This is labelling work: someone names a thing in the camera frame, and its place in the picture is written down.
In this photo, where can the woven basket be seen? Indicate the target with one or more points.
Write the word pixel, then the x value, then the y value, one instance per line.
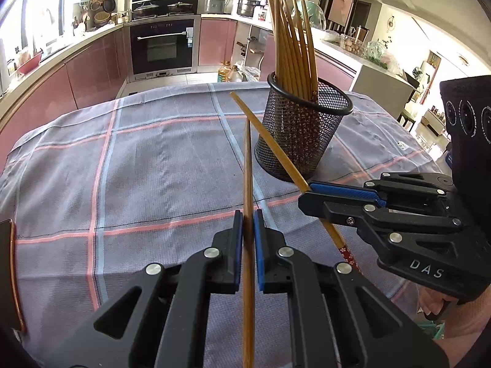
pixel 102 17

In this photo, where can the pinkish red bowl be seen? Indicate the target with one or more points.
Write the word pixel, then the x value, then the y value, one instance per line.
pixel 29 63

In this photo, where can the black mesh holder cup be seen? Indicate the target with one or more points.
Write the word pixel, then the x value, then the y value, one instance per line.
pixel 295 142

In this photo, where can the silver metal box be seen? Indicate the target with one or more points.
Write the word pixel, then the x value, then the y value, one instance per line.
pixel 217 6

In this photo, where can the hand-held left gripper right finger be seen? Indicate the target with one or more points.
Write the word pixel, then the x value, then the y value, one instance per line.
pixel 259 241

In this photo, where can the green glass cover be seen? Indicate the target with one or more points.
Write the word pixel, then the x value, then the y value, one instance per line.
pixel 311 14

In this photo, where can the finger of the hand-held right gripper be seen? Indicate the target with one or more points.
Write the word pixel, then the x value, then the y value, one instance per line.
pixel 330 209
pixel 345 191

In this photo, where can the steel stock pot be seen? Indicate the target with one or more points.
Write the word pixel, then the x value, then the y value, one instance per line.
pixel 247 7

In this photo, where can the clear plastic jug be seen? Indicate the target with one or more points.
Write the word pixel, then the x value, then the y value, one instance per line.
pixel 236 74

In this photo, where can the dark wok with lid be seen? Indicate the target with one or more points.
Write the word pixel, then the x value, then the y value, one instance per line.
pixel 146 7
pixel 179 7

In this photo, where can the pink kitchen cabinets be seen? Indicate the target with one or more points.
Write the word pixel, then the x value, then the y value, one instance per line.
pixel 92 73

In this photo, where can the hanging black frying pan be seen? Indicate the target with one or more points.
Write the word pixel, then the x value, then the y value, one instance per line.
pixel 109 4

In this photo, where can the dark wooden stool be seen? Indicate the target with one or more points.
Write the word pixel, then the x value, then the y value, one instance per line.
pixel 406 119

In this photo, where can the black built-in oven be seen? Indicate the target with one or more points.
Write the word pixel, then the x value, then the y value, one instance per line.
pixel 161 50

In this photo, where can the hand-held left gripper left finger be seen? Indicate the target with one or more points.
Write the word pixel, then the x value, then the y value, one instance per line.
pixel 238 241

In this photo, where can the person's right hand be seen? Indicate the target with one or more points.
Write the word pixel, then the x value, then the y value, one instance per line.
pixel 433 303

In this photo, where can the person's right forearm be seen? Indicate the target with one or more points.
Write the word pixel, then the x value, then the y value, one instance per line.
pixel 472 326

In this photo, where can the yellow cooking oil bottle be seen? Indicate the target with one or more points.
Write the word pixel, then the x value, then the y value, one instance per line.
pixel 224 73

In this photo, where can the dark tray copper rim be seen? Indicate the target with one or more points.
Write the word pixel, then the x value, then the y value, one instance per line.
pixel 7 276

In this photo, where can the framed wall picture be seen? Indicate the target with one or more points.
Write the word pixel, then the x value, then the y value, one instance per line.
pixel 341 7

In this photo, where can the grey plaid tablecloth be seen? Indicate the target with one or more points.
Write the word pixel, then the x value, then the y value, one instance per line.
pixel 153 168

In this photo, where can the white island cabinet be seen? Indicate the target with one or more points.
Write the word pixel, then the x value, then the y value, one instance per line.
pixel 379 84

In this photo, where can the tray of glass jars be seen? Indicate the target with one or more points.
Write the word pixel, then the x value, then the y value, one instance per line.
pixel 353 44

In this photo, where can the bunch of wooden chopsticks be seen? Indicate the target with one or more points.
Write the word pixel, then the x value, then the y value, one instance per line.
pixel 291 57

